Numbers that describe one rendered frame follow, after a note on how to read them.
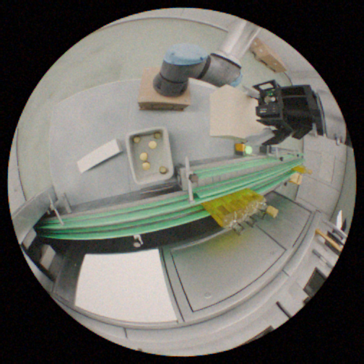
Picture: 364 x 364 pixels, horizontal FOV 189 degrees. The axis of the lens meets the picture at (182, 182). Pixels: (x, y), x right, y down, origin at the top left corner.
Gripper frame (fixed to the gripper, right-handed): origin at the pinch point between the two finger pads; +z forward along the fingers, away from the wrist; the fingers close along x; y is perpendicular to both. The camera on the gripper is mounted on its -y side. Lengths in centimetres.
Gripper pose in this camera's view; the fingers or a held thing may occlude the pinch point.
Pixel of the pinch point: (246, 118)
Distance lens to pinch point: 31.5
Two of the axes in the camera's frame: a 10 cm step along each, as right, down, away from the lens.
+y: -9.6, 0.6, -2.6
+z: -2.7, -3.1, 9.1
